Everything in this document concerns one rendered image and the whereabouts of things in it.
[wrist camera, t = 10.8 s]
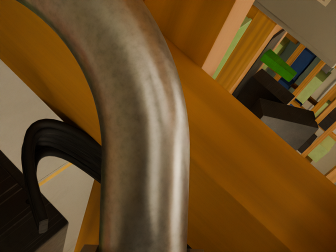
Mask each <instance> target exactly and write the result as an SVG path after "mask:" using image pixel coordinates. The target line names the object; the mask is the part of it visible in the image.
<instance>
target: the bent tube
mask: <svg viewBox="0 0 336 252"><path fill-rule="evenodd" d="M16 1H18V2H19V3H21V4H22V5H24V6H25V7H27V8H28V9H29V10H31V11H32V12H34V13H35V14H36V15H37V16H38V17H40V18H41V19H42V20H43V21H44V22H45V23H46V24H48V25H49V26H50V27H51V28H52V29H53V31H54V32H55V33H56V34H57V35H58V36H59V37H60V38H61V40H62V41H63V42H64V43H65V45H66V46H67V47H68V49H69V50H70V52H71V53H72V55H73V56H74V58H75V59H76V61H77V63H78V64H79V66H80V68H81V70H82V72H83V74H84V76H85V78H86V81H87V83H88V85H89V88H90V91H91V93H92V96H93V100H94V103H95V106H96V111H97V115H98V120H99V126H100V134H101V186H100V217H99V247H98V252H187V236H188V207H189V179H190V132H189V122H188V114H187V108H186V102H185V97H184V93H183V89H182V84H181V81H180V78H179V74H178V71H177V68H176V65H175V62H174V60H173V57H172V54H171V52H170V49H169V47H168V45H167V43H166V40H165V38H164V36H163V34H162V32H161V30H160V28H159V26H158V24H157V23H156V21H155V19H154V18H153V16H152V14H151V12H150V11H149V9H148V8H147V6H146V5H145V3H144V2H143V0H16Z"/></svg>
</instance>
